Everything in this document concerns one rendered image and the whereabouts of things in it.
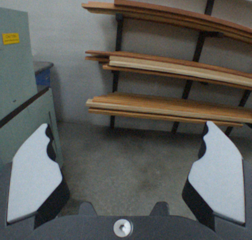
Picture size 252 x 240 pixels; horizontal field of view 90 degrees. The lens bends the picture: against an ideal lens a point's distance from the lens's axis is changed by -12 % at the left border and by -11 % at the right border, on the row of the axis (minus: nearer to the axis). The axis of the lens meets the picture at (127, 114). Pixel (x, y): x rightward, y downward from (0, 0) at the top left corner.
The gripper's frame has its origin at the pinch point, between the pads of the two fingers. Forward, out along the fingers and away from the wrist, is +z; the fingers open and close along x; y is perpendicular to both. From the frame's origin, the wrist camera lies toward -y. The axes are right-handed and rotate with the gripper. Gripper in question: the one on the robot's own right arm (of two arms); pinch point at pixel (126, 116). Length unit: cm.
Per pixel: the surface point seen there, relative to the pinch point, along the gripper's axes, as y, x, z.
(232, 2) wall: -52, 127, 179
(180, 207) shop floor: 131, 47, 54
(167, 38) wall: -6, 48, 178
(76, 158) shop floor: 116, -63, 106
